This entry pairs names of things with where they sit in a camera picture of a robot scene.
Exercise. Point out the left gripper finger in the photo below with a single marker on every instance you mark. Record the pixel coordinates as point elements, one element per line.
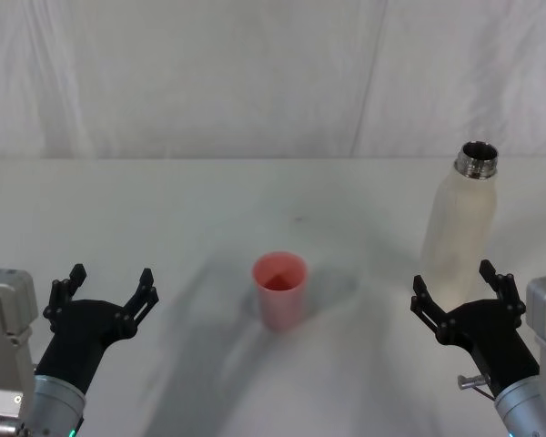
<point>59,296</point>
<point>141,300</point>

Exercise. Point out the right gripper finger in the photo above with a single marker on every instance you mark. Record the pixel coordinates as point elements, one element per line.
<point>430,311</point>
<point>505,287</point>

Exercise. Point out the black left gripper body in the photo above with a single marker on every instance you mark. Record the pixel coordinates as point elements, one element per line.
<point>84,330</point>

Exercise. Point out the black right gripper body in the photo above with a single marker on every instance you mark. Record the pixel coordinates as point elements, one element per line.
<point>493,337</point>

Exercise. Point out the cream vacuum bottle steel neck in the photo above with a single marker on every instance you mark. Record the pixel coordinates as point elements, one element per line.
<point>459,218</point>

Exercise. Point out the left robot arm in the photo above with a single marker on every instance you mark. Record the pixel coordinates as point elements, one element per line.
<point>7,318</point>

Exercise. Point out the white table cloth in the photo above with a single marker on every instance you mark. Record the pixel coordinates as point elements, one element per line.
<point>200,214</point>

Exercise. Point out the pink plastic cup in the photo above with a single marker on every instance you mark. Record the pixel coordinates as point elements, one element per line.
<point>280,302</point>

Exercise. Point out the white curtain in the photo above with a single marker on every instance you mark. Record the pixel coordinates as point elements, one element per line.
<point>209,77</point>

